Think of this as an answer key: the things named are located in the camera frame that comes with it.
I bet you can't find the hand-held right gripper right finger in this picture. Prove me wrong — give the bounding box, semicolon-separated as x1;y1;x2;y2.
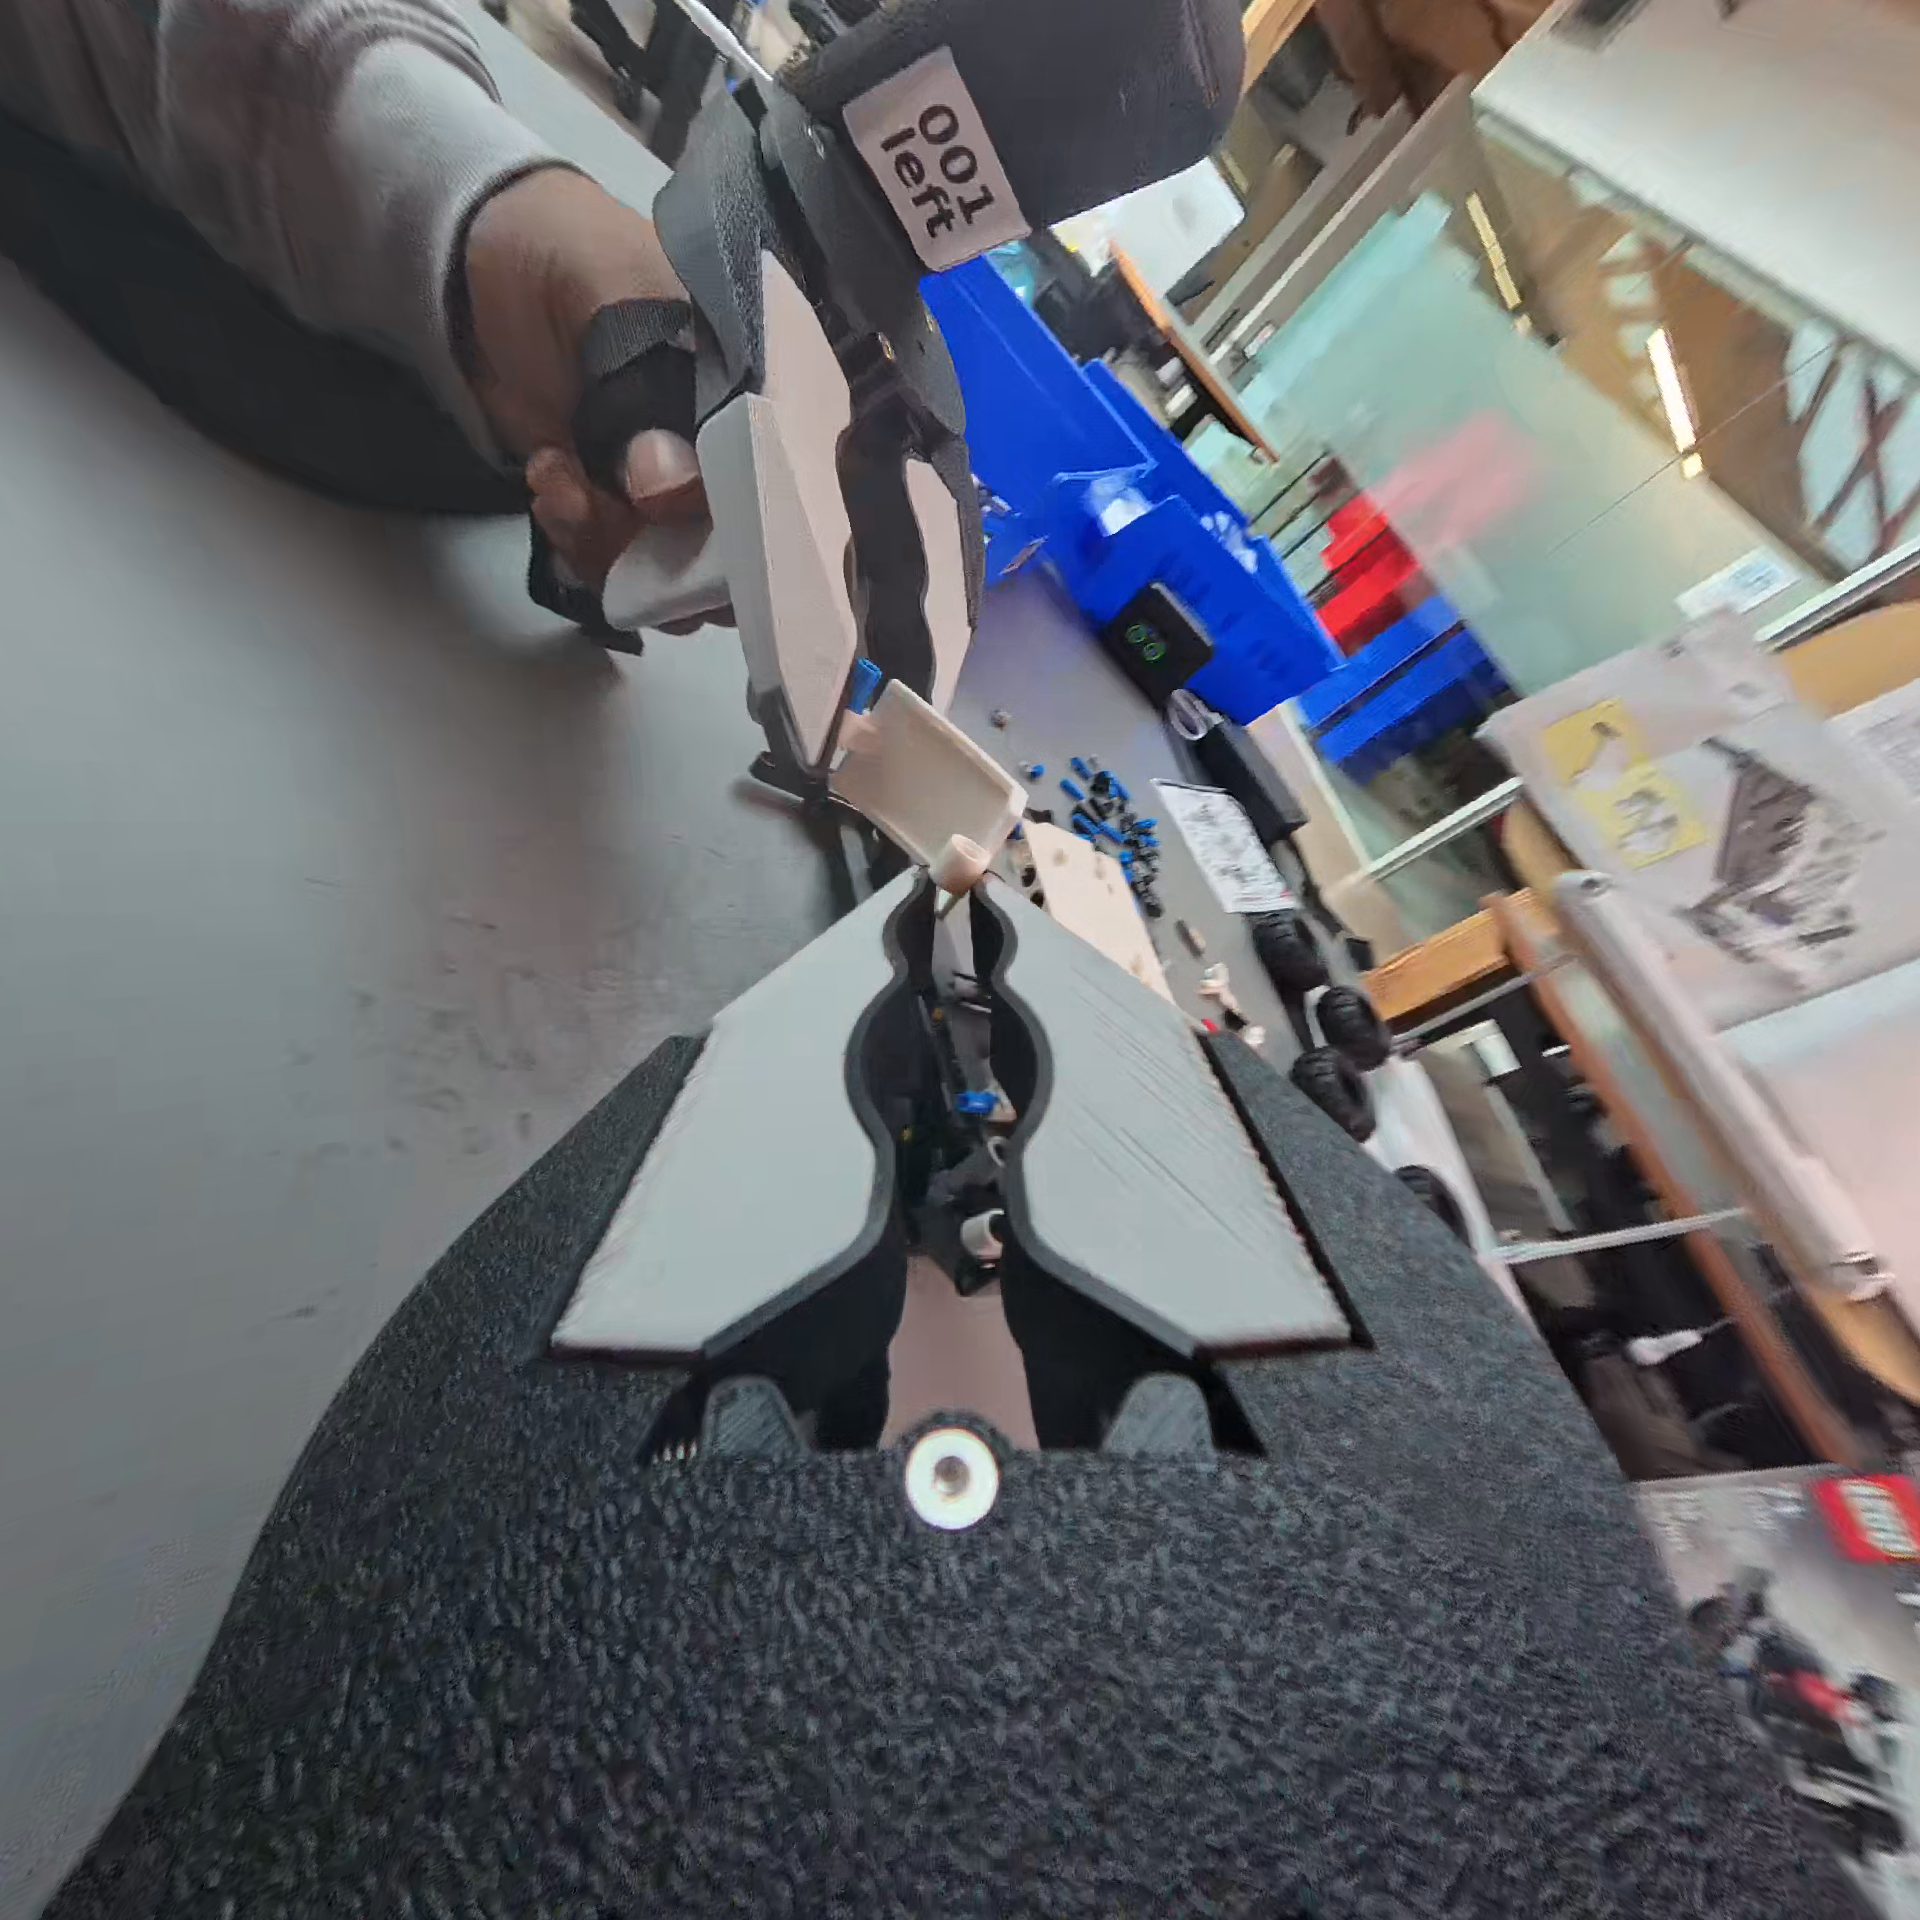
966;878;1356;1363

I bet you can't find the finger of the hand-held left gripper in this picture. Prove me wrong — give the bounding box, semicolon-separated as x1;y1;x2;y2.
737;250;876;774
843;434;991;712

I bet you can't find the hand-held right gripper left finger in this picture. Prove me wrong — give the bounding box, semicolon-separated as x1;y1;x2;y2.
549;872;939;1366

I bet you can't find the white curved panel brick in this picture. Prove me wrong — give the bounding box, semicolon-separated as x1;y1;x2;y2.
831;661;1031;917

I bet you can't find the white toy truck model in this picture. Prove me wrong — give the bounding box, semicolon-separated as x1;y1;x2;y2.
892;815;1186;1297

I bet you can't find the person's left forearm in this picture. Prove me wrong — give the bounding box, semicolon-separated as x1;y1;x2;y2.
0;0;601;470

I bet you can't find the grey desk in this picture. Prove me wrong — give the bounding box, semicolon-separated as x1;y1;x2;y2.
0;255;1502;1920

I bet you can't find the person's left hand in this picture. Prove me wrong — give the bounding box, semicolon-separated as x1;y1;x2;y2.
461;165;740;640

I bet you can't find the large blue storage bin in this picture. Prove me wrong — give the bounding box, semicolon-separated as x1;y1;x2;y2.
915;247;1353;736

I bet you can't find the black power bank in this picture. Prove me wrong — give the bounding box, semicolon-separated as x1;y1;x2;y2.
1106;582;1221;703

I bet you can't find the pile of blue black pins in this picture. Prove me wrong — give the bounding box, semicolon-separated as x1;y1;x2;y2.
1035;753;1174;920

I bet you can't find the white lamp base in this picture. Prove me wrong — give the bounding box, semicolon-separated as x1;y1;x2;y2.
1350;1018;1547;1307

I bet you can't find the white sticker sheet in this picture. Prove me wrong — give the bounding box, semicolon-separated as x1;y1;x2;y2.
1149;776;1299;917

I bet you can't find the flat black box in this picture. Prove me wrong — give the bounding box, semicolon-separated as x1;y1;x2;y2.
1212;717;1310;846

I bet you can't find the frosted glass partition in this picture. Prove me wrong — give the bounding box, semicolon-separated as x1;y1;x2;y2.
1201;74;1846;902

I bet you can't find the black padded cushion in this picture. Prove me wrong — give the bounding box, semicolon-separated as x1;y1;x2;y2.
0;112;530;518

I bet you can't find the building instruction booklet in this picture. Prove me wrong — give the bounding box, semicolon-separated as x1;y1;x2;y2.
1477;613;1920;1038

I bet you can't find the black toy set box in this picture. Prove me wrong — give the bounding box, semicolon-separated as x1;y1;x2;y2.
1635;1463;1920;1869

